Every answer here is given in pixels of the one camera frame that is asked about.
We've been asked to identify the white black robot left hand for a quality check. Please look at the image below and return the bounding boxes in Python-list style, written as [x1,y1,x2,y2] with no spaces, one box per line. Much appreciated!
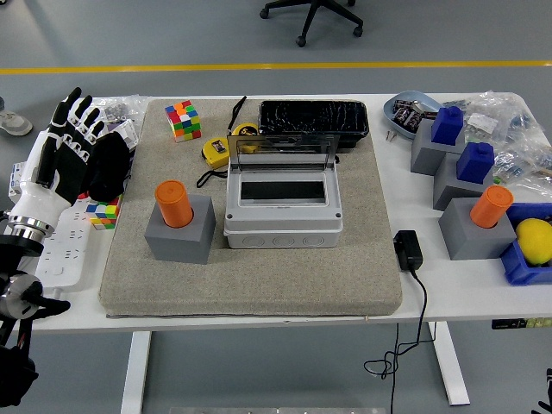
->
[7,87,107,226]

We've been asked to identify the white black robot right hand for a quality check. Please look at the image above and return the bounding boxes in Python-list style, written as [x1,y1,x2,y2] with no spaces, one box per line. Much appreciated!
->
[536,368,552,414]

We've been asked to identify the orange cylinder battery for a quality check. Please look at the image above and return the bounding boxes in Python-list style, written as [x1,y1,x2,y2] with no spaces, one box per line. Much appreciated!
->
[469,185,515,229]
[154,179,194,229]

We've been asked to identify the grey block round hole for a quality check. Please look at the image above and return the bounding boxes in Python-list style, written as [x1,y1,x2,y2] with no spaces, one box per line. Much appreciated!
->
[438,197,518,261]
[143,193,216,265]

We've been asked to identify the grey plastic junction box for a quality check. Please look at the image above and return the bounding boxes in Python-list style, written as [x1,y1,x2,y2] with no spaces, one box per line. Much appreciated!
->
[223,166,344,250]

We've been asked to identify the smoky transparent box lid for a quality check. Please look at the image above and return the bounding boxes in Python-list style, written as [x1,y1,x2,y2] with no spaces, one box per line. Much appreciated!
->
[227,134,336,173]

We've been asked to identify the white circuit breaker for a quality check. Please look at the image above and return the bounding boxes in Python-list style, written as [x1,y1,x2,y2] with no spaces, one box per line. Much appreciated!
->
[8,160,28,204]

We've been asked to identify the white power strip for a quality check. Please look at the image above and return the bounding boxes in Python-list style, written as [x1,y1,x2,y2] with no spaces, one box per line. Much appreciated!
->
[34,196,94,289]

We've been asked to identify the small colourful puzzle cube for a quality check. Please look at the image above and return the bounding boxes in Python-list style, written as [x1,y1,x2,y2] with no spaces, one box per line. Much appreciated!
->
[85,193,124,231]

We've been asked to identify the white grey shoe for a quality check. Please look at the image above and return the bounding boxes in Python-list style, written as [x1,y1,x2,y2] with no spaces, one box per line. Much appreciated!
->
[0,110,34,137]

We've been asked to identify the black cloth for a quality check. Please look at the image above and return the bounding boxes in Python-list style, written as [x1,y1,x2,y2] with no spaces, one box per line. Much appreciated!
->
[88,131,133,203]

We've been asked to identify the black table control panel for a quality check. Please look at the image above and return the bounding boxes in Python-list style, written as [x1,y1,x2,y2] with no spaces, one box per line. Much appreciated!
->
[491,317,552,331]

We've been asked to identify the white table leg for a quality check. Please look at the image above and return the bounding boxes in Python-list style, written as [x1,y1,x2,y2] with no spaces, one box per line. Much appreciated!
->
[120,330,152,414]
[428,321,470,406]

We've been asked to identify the white purple carton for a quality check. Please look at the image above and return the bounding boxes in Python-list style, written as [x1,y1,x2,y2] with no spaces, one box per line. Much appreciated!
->
[103,118,140,150]

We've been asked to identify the clear bag of screws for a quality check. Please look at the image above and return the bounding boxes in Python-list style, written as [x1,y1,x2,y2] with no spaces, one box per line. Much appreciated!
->
[92,94,147,130]

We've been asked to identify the blue storage bin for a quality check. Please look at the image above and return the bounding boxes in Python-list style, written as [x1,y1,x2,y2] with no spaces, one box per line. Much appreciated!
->
[499,202,552,286]

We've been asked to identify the yellow lemon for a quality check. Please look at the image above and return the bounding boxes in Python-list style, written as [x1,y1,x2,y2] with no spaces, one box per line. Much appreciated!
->
[515,217,552,267]

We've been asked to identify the yellow tape measure picture label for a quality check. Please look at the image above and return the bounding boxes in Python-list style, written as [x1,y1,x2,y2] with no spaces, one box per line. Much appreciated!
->
[196,136,232,189]

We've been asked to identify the black power adapter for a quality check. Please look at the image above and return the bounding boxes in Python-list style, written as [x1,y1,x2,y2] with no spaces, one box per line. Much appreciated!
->
[392,229,424,273]

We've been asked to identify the yellow tape measure 5m print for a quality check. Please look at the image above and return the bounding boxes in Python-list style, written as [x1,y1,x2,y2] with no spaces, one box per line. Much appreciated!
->
[227,95,260,154]

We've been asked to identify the grey-brown table mat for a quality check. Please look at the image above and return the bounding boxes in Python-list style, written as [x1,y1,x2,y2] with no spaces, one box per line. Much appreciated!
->
[98,97,404,319]

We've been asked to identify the grey holder block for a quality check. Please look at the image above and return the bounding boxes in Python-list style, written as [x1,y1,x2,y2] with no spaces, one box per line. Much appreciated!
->
[432,150,495,211]
[410,118,467,177]

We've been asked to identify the clear bag of parts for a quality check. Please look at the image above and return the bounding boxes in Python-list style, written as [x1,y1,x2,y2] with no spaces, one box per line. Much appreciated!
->
[443,89,545,146]
[491,140,552,199]

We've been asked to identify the blue block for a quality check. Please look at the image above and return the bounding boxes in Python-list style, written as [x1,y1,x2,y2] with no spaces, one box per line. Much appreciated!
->
[430,105,465,146]
[455,141,495,185]

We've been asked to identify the black plastic tray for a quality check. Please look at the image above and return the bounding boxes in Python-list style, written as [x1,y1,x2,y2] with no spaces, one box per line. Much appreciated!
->
[258,100,370,154]

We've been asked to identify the black purple packets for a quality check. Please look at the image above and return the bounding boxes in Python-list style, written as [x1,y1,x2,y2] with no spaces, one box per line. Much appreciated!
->
[391,98,439,130]

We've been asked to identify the grey-blue dish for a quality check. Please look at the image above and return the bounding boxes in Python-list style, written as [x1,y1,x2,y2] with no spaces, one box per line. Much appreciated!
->
[382,90,443,141]

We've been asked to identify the black adapter cord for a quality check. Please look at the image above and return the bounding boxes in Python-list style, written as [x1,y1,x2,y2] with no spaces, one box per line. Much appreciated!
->
[364,267,436,414]

